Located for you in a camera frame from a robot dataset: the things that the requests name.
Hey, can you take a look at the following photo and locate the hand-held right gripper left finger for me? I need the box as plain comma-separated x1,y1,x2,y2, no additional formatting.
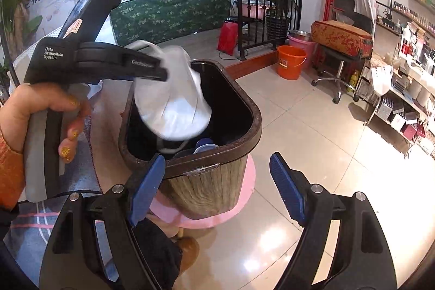
39,153,166,290

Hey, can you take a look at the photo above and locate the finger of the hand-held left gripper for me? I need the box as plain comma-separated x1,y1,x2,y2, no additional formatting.
82,42,164,64

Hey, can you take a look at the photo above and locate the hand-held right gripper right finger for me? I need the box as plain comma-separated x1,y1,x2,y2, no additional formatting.
269,152,396,290

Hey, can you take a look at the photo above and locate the wood-grain bin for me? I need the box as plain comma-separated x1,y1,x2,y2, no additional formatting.
118,59,262,221

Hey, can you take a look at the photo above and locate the blue paper cup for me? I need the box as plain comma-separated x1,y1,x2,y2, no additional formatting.
193,138,219,155

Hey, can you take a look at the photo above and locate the white paper bag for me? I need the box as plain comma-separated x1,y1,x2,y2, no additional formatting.
125,40,213,155

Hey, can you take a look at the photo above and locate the person's left forearm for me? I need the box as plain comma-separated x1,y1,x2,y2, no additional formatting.
0,129,26,211

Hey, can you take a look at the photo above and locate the person's left hand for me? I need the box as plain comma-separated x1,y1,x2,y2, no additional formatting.
0,82,93,163

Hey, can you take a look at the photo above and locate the green floral cabinet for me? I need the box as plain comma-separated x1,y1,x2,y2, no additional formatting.
109,0,232,46

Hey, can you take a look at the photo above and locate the person's leg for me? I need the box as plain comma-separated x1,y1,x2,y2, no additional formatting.
131,217,185,290

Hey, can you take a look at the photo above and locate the brown slipper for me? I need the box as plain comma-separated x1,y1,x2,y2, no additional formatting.
169,236,200,277

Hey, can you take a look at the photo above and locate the banana plant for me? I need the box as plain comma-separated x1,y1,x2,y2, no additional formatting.
0,0,43,73

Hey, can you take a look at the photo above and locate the red bag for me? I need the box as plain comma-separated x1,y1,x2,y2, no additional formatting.
217,20,239,56

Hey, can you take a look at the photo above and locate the blue striped blanket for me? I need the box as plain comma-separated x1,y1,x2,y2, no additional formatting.
8,107,114,277

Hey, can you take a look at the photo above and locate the rolling stool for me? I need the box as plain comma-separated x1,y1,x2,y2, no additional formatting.
312,47,361,104

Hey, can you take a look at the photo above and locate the orange bucket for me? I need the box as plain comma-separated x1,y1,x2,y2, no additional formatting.
276,45,307,81

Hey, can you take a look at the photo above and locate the black iron rack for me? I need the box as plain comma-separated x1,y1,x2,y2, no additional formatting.
234,0,304,60

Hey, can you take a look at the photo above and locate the pink basin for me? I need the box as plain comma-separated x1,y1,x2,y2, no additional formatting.
288,35,319,70

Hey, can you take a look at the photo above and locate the cosmetics display rack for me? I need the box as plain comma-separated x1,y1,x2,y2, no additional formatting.
353,21,435,160

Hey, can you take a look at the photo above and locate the metal basin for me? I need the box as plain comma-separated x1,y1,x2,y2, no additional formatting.
288,30,312,41

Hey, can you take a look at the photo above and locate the orange patterned suitcase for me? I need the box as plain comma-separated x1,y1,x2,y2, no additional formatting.
310,20,374,60

